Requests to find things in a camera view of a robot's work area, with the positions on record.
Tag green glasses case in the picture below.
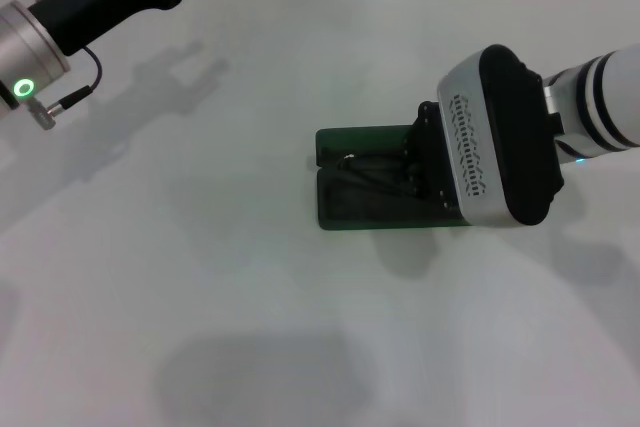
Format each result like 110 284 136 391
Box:
314 125 476 233

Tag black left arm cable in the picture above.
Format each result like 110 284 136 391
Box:
27 44 104 132

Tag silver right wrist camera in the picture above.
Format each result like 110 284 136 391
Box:
436 44 566 227

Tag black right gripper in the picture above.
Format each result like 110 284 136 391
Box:
384 99 469 213

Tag black framed glasses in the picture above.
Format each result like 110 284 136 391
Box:
337 150 426 198

